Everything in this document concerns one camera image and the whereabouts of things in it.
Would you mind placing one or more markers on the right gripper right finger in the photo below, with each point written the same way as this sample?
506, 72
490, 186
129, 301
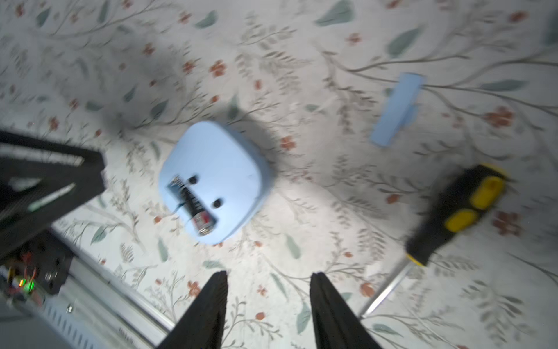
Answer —
335, 325

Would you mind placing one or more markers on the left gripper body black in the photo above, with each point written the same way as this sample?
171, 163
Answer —
34, 194

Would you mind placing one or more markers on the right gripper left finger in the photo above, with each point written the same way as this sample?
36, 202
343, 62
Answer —
203, 324

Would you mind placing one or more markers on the black red AA battery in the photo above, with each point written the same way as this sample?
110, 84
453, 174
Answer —
203, 221

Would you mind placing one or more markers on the light blue alarm clock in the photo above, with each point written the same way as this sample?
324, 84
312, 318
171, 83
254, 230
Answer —
224, 171

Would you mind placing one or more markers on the black yellow screwdriver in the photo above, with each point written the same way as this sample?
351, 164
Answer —
460, 205

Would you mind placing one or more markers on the light blue battery cover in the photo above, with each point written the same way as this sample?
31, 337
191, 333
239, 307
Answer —
398, 110

